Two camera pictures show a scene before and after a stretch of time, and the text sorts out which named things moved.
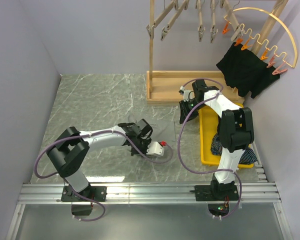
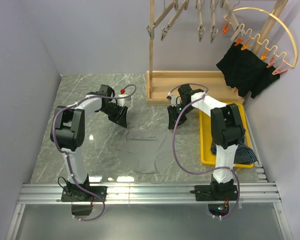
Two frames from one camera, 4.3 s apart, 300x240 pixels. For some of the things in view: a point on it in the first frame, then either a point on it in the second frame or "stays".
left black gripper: (147, 142) to (120, 119)
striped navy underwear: (248, 157) stays
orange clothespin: (238, 41) stays
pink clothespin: (279, 71) stays
